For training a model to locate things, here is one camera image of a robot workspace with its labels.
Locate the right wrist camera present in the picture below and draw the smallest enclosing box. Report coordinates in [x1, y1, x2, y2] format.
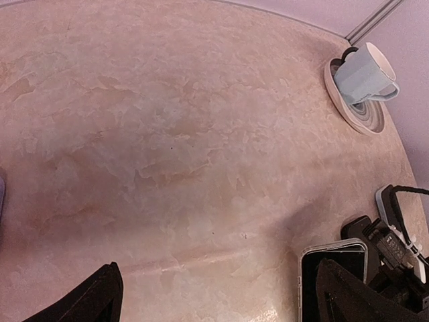
[363, 219, 424, 270]

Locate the light blue mug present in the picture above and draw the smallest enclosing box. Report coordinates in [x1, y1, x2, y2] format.
[334, 42, 400, 105]

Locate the clear phone case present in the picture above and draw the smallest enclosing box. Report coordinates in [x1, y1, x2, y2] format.
[296, 237, 369, 322]

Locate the aluminium frame rail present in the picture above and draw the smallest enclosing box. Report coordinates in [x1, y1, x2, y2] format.
[345, 0, 404, 45]

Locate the lavender phone case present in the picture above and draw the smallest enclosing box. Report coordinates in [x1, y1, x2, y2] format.
[0, 177, 6, 218]

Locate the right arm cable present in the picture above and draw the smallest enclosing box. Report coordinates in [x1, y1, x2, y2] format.
[390, 185, 429, 266]

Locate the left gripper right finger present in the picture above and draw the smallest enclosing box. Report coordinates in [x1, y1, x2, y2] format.
[316, 259, 425, 321]

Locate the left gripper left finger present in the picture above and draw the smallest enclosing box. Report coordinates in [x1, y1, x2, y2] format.
[26, 262, 123, 322]

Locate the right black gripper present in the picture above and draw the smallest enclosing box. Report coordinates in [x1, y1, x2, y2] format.
[341, 216, 428, 315]

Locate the light blue phone case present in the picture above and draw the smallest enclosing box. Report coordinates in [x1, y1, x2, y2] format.
[375, 184, 398, 228]

